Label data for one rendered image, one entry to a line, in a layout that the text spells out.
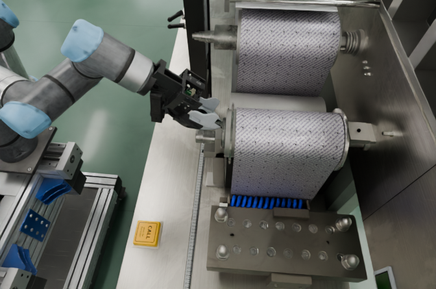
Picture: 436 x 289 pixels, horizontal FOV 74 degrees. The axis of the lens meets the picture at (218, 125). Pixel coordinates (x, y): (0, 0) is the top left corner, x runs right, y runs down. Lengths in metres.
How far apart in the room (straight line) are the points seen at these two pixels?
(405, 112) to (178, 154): 0.74
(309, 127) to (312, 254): 0.35
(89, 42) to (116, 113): 1.91
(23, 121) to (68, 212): 1.34
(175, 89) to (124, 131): 1.75
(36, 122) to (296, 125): 0.51
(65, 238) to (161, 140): 0.94
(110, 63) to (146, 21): 2.74
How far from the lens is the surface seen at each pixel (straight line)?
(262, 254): 0.83
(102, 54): 0.57
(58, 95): 0.63
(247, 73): 0.80
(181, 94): 0.58
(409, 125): 0.63
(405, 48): 0.69
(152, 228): 0.97
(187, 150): 1.09
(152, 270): 0.96
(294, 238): 0.85
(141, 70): 0.58
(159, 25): 3.20
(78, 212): 1.89
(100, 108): 2.53
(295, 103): 0.80
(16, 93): 0.65
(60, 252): 1.85
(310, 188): 0.83
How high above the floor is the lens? 1.83
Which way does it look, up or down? 55 degrees down
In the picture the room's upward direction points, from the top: straight up
